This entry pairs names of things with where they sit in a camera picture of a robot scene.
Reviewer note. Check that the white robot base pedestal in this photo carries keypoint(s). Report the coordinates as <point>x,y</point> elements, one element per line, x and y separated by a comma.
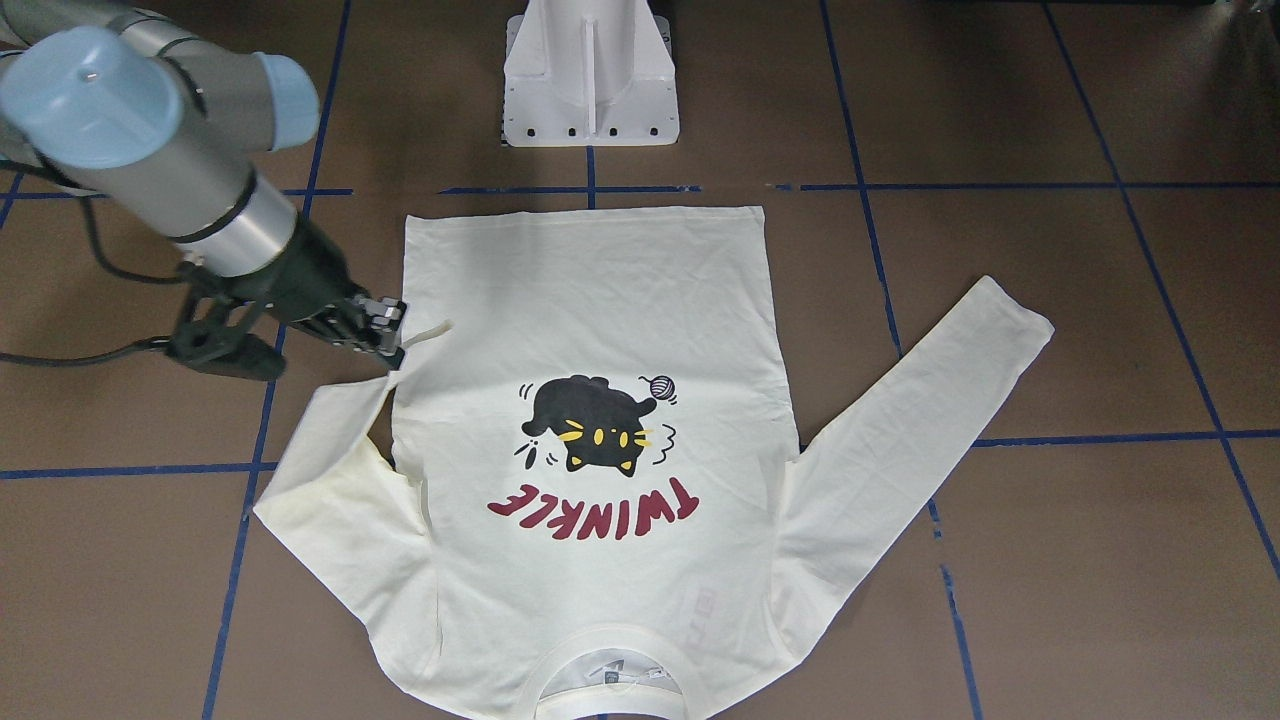
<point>590,73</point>

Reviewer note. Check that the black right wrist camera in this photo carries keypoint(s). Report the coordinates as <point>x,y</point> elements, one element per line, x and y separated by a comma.
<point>213,335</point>

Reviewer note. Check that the cream long-sleeve cat shirt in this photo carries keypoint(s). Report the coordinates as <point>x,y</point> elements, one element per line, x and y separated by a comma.
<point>583,492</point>

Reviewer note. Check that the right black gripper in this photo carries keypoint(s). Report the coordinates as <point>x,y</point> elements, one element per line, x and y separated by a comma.
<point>318,278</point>

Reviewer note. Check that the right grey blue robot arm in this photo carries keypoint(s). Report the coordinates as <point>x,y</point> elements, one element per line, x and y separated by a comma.
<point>104,97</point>

